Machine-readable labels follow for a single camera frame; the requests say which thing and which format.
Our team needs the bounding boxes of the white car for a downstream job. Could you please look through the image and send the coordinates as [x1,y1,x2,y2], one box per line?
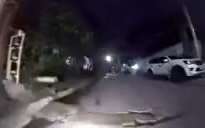
[145,55,205,82]

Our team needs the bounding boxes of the pale concrete kerb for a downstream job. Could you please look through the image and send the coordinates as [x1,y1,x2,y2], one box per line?
[3,79,91,128]

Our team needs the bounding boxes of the grey asphalt road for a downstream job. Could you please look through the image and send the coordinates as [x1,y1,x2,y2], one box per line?
[49,71,205,128]

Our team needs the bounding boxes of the building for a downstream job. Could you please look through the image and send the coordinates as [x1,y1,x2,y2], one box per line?
[141,41,188,64]

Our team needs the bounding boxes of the white ladder-like frame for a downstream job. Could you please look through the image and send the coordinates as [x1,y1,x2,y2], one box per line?
[5,29,26,84]

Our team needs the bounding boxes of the pole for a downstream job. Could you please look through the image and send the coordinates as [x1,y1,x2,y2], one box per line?
[181,3,202,59]

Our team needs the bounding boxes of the street lamp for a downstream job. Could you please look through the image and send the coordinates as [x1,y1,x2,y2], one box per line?
[104,54,114,64]

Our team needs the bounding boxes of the grey concrete pavement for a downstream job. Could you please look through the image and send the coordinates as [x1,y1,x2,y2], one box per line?
[0,76,94,128]

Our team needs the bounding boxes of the dark trees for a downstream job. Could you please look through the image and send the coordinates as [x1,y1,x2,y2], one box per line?
[19,9,98,81]

